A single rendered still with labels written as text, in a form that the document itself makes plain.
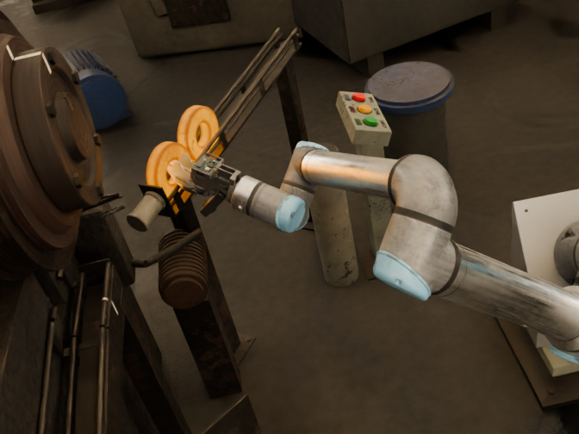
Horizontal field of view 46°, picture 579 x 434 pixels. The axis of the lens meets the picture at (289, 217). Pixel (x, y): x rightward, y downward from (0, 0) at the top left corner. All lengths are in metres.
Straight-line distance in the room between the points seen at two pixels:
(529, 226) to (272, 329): 0.89
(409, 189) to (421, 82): 1.28
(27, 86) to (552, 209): 1.33
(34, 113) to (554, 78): 2.64
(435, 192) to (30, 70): 0.71
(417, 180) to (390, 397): 0.91
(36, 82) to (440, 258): 0.75
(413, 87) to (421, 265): 1.33
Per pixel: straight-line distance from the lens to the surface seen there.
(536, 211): 1.92
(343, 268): 2.30
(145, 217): 1.73
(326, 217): 2.15
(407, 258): 1.25
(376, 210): 2.24
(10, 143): 1.11
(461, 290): 1.35
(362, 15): 3.36
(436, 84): 2.51
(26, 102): 1.14
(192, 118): 1.85
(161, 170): 1.76
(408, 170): 1.31
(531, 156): 2.88
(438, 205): 1.27
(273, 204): 1.65
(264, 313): 2.34
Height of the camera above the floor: 1.67
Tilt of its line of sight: 38 degrees down
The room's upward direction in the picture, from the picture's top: 13 degrees counter-clockwise
